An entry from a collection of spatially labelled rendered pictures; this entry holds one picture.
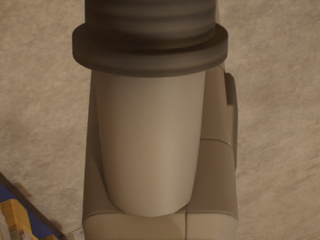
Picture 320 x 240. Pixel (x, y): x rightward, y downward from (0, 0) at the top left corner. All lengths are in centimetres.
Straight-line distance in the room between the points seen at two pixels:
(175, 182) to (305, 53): 238
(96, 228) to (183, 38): 6
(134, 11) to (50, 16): 186
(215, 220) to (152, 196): 2
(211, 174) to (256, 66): 230
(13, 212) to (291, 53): 118
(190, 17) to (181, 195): 5
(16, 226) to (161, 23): 203
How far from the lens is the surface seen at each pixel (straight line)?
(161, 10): 16
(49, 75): 220
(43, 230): 264
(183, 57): 16
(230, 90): 22
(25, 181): 267
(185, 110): 17
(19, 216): 220
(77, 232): 310
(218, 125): 20
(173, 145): 17
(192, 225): 19
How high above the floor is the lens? 147
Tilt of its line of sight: 35 degrees down
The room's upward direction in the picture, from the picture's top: 159 degrees clockwise
